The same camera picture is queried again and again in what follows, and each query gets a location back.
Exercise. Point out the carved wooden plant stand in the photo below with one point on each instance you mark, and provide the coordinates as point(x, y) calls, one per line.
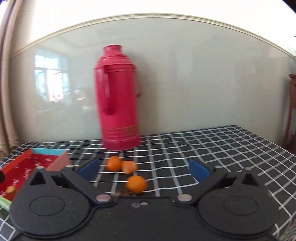
point(289, 139)

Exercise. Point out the orange tangerine front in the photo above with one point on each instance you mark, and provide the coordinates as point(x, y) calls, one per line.
point(136, 184)

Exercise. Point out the half-peeled tangerine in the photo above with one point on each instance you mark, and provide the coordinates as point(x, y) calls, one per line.
point(11, 192)

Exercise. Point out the orange tangerine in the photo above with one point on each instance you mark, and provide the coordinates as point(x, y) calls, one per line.
point(113, 164)
point(129, 167)
point(136, 184)

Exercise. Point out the red thermos flask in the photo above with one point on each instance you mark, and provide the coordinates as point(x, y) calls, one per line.
point(116, 95)

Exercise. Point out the beige curtain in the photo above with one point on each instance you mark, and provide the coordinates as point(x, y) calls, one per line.
point(9, 137)

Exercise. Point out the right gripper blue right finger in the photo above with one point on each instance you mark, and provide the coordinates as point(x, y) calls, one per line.
point(208, 177)

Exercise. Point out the black white checkered tablecloth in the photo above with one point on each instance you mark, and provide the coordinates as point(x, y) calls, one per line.
point(163, 161)

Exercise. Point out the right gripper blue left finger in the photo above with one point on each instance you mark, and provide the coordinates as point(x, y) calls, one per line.
point(78, 178)

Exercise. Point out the colourful red paper box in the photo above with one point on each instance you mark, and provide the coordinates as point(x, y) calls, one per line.
point(17, 171)

